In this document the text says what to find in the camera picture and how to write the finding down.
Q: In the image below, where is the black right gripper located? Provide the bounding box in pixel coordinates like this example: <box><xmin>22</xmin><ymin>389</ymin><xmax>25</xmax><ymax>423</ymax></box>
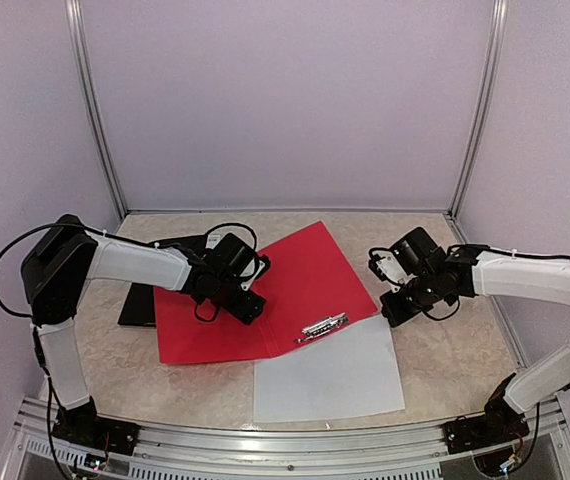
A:
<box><xmin>380</xmin><ymin>272</ymin><xmax>440</xmax><ymax>328</ymax></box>

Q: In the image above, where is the black clip folder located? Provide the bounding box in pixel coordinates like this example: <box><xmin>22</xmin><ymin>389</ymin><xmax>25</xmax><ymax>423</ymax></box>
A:
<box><xmin>117</xmin><ymin>234</ymin><xmax>221</xmax><ymax>328</ymax></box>

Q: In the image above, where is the red plastic folder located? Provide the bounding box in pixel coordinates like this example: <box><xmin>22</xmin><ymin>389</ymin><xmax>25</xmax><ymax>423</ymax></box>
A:
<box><xmin>154</xmin><ymin>221</ymin><xmax>377</xmax><ymax>365</ymax></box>

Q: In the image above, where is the white paper sheet underneath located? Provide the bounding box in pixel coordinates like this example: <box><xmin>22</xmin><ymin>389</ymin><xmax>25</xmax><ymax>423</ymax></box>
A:
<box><xmin>253</xmin><ymin>315</ymin><xmax>405</xmax><ymax>423</ymax></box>

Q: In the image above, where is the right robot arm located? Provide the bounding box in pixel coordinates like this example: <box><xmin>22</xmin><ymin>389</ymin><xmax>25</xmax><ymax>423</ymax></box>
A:
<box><xmin>368</xmin><ymin>227</ymin><xmax>570</xmax><ymax>444</ymax></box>

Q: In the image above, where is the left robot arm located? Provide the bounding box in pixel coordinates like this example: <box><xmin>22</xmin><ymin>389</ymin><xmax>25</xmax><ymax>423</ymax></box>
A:
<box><xmin>21</xmin><ymin>214</ymin><xmax>271</xmax><ymax>445</ymax></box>

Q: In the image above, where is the red folder bottom clip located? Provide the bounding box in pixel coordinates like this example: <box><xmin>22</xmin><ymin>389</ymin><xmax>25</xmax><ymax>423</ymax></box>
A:
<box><xmin>294</xmin><ymin>313</ymin><xmax>350</xmax><ymax>345</ymax></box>

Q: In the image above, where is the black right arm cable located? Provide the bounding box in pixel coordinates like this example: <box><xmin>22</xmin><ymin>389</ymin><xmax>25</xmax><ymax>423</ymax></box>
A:
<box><xmin>367</xmin><ymin>243</ymin><xmax>570</xmax><ymax>321</ymax></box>

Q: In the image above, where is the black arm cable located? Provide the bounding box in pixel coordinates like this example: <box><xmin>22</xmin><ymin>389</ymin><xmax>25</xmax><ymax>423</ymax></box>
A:
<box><xmin>367</xmin><ymin>243</ymin><xmax>570</xmax><ymax>321</ymax></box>
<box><xmin>0</xmin><ymin>220</ymin><xmax>257</xmax><ymax>324</ymax></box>

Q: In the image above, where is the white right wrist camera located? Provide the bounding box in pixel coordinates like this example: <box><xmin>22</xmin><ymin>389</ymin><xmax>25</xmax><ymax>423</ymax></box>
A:
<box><xmin>368</xmin><ymin>252</ymin><xmax>409</xmax><ymax>293</ymax></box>

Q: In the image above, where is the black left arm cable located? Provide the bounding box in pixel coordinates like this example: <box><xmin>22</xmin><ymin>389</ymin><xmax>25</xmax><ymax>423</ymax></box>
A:
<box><xmin>0</xmin><ymin>220</ymin><xmax>257</xmax><ymax>324</ymax></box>

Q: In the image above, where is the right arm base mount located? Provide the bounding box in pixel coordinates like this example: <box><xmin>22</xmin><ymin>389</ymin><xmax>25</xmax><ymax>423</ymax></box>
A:
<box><xmin>441</xmin><ymin>373</ymin><xmax>530</xmax><ymax>454</ymax></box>

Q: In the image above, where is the front aluminium frame rail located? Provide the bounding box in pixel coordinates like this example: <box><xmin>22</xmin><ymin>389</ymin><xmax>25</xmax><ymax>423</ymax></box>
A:
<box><xmin>0</xmin><ymin>397</ymin><xmax>570</xmax><ymax>479</ymax></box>

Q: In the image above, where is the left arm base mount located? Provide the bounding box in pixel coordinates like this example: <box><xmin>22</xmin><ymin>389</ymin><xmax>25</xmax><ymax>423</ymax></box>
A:
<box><xmin>52</xmin><ymin>397</ymin><xmax>141</xmax><ymax>456</ymax></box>

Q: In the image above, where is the right aluminium corner post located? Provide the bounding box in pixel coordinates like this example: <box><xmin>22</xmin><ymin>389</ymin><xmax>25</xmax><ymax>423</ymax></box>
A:
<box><xmin>448</xmin><ymin>0</ymin><xmax>509</xmax><ymax>223</ymax></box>

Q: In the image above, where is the aluminium corner post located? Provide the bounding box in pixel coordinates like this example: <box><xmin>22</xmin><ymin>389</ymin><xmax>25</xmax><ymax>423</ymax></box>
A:
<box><xmin>448</xmin><ymin>0</ymin><xmax>509</xmax><ymax>223</ymax></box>
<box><xmin>64</xmin><ymin>0</ymin><xmax>130</xmax><ymax>221</ymax></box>

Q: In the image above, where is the left aluminium corner post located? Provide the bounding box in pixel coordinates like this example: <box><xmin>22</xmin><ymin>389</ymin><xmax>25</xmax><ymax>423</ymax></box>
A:
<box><xmin>64</xmin><ymin>0</ymin><xmax>130</xmax><ymax>221</ymax></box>

